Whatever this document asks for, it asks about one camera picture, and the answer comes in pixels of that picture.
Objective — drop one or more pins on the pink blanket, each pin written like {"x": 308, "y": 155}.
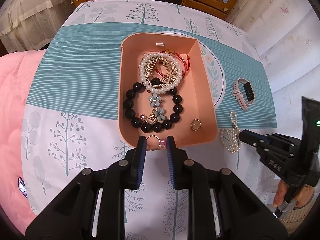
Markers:
{"x": 17, "y": 72}

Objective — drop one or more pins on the smartphone on bed edge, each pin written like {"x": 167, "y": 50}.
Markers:
{"x": 21, "y": 186}

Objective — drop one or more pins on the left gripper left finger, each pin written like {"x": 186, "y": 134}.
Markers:
{"x": 70, "y": 215}

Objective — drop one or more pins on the pink plastic tray box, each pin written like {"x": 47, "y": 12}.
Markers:
{"x": 187, "y": 99}

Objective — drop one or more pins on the white lace covered furniture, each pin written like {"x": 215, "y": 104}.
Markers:
{"x": 32, "y": 24}

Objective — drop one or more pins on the teal striped cloth mat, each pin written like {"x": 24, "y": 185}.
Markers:
{"x": 79, "y": 73}

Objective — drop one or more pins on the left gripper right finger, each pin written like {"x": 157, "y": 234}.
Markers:
{"x": 222, "y": 196}

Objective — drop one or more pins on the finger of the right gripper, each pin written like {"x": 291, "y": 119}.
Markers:
{"x": 253, "y": 139}

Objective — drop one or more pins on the person's right hand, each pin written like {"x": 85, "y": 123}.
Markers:
{"x": 302, "y": 197}

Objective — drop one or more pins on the white leaf print curtain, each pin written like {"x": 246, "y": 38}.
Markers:
{"x": 285, "y": 35}

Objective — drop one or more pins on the pink smart watch band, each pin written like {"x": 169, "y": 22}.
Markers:
{"x": 243, "y": 93}

